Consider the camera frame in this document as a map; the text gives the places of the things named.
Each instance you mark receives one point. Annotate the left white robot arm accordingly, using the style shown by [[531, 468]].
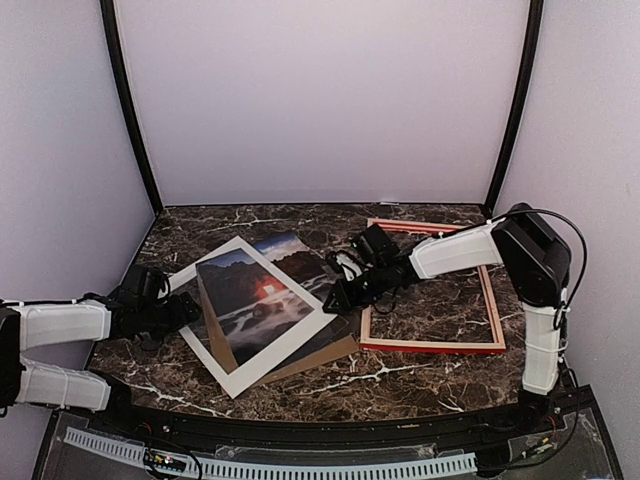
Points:
[[29, 324]]

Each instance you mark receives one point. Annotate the black front table rail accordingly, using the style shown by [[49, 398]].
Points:
[[485, 429]]

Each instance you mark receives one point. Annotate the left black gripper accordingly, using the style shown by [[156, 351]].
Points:
[[181, 319]]

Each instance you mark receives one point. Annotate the red wooden picture frame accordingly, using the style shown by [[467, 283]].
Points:
[[496, 346]]

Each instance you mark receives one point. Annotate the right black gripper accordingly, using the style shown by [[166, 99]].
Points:
[[346, 300]]

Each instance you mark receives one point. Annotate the right black corner post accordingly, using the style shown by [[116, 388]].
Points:
[[525, 70]]

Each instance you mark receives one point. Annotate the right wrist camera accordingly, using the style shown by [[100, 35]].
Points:
[[348, 268]]

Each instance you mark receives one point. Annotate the brown backing board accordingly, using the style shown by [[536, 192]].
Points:
[[221, 350]]

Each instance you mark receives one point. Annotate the landscape photo print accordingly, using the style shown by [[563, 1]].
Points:
[[252, 294]]

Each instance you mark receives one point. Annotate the left black corner post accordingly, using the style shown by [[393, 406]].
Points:
[[123, 89]]

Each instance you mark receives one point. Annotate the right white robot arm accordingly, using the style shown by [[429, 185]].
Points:
[[536, 258]]

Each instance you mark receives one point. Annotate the white mat board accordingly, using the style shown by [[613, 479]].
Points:
[[245, 376]]

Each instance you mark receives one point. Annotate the black corner post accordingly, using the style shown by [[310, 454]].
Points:
[[123, 89], [525, 70]]

